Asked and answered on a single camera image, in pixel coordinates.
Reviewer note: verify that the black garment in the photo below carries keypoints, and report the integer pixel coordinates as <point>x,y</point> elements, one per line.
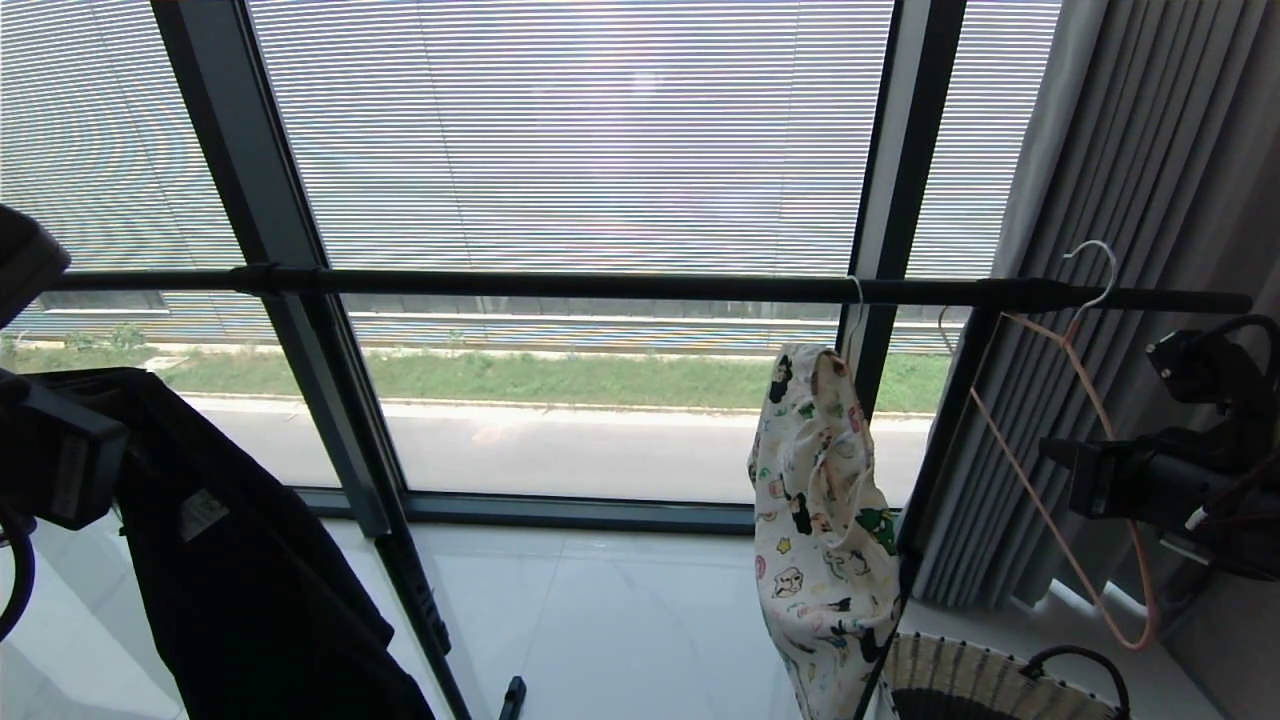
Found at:
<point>260,600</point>

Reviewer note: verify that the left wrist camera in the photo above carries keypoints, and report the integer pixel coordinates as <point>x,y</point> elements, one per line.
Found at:
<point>25,260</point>

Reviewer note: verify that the cream printed garment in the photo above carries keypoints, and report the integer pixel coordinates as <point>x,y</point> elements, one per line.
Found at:
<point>820,560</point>

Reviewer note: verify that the pink clothes hanger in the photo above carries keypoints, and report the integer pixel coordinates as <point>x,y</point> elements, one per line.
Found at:
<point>1040,510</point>
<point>858,300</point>

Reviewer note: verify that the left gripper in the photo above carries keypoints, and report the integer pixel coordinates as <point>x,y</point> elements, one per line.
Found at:
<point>60,460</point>

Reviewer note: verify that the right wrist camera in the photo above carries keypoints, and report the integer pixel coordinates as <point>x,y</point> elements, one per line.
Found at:
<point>1210,370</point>

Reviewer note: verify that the grey curtain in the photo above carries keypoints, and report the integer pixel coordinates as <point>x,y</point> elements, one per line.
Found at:
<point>1150,150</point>

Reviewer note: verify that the white laundry basket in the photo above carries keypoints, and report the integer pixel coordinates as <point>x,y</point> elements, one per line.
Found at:
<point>960,680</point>

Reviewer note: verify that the window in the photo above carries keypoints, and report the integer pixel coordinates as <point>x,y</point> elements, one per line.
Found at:
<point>600,130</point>

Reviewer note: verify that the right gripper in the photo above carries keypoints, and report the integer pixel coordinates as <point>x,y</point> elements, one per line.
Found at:
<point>1170,490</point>

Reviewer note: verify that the black clothes rack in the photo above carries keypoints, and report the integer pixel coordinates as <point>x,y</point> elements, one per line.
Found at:
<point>600,287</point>

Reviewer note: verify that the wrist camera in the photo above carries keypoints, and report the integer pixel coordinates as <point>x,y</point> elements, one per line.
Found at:
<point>25,260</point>
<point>1210,370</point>

